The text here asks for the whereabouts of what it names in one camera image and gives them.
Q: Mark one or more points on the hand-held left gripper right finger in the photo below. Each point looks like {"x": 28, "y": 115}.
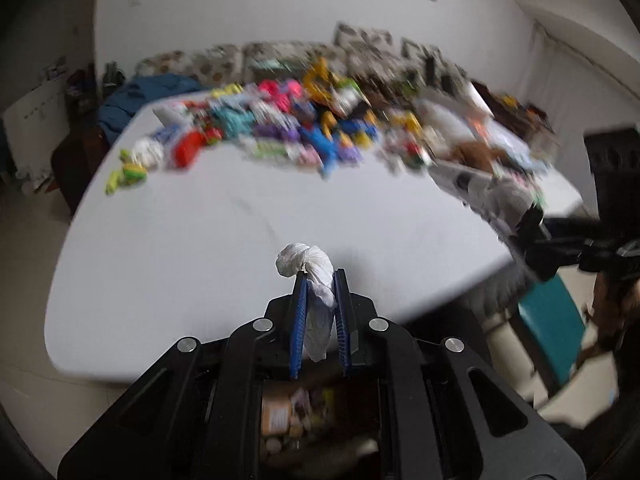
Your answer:
{"x": 342, "y": 330}

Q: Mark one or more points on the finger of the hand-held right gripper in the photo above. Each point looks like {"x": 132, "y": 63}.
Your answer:
{"x": 545, "y": 252}

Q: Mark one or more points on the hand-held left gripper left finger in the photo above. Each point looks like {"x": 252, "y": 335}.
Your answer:
{"x": 298, "y": 330}

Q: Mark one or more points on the large white tissue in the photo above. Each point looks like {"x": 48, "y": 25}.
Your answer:
{"x": 312, "y": 262}

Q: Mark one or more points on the white printed wrapper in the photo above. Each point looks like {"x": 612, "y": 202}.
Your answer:
{"x": 480, "y": 187}

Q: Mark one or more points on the waste bin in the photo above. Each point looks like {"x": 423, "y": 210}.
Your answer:
{"x": 320, "y": 452}

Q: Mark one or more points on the person's right forearm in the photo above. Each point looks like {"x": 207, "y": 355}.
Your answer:
{"x": 617, "y": 310}

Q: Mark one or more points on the teal chair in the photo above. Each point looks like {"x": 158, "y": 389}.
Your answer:
{"x": 552, "y": 330}

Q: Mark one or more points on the white curtain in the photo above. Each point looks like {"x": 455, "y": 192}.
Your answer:
{"x": 575, "y": 70}

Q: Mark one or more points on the brown plush toy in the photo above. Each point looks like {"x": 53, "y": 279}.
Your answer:
{"x": 475, "y": 155}

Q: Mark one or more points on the red white toy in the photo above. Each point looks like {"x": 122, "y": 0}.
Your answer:
{"x": 187, "y": 149}

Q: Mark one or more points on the small floral cushion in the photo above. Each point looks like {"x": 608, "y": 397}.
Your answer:
{"x": 420, "y": 50}

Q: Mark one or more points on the pink plastic toy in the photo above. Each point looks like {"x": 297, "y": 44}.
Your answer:
{"x": 280, "y": 92}

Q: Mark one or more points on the white toy jug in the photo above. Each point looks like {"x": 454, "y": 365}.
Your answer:
{"x": 172, "y": 112}

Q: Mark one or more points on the dark brown chair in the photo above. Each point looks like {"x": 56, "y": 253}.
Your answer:
{"x": 80, "y": 165}

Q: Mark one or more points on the blue cloth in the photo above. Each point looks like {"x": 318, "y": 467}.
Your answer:
{"x": 145, "y": 100}

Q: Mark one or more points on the floral patterned sofa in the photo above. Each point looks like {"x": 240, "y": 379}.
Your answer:
{"x": 225, "y": 60}

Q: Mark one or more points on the large floral cushion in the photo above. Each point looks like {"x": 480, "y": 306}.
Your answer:
{"x": 362, "y": 37}

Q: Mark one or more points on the black green bag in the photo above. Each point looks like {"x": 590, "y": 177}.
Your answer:
{"x": 114, "y": 75}

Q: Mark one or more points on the white cabinet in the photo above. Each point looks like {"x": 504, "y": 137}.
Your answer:
{"x": 35, "y": 125}

